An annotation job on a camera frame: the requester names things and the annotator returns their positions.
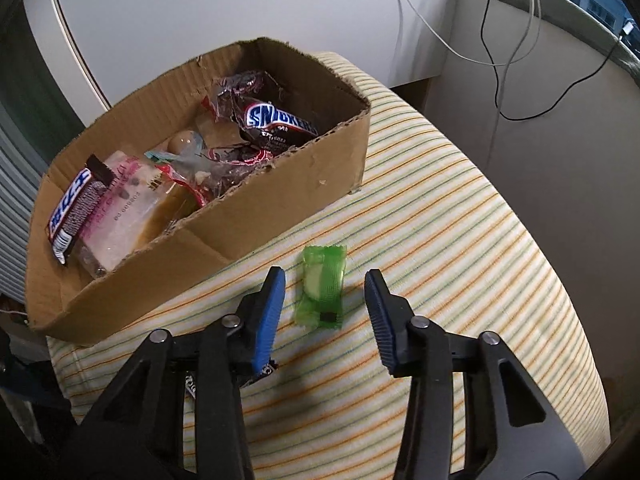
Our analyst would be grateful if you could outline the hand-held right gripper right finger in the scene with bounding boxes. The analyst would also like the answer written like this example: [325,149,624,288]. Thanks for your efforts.
[364,269,591,480]

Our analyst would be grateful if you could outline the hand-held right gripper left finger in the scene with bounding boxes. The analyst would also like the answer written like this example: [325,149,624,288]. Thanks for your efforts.
[65,266,287,480]

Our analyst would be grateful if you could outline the green candy packet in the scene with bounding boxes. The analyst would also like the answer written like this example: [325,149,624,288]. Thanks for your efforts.
[295,244,348,331]

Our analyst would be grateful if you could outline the brown cardboard box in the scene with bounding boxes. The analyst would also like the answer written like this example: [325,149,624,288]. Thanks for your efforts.
[25,36,372,346]

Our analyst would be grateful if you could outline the packaged braised egg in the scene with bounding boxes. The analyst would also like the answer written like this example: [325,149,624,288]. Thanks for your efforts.
[167,130,208,171]

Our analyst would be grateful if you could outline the black white small packet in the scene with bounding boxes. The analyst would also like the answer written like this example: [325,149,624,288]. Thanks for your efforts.
[184,357,279,397]

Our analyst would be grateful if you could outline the pink print bread packet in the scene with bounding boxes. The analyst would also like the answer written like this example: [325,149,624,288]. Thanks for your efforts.
[77,147,171,278]

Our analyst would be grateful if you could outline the large brown chocolate bar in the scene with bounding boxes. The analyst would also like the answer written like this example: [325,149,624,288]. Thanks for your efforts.
[235,100,321,157]

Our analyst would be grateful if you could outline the small brown chocolate bar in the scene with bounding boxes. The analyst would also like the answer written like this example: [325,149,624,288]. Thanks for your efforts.
[45,155,117,266]

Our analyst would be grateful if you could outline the white cabinet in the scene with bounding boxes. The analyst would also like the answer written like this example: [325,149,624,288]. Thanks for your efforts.
[22,0,466,126]

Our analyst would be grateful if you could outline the window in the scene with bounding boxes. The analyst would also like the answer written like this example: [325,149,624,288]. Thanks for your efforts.
[567,0,640,51]

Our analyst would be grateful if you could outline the white cable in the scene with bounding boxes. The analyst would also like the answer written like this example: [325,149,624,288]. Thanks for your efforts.
[385,0,543,171]

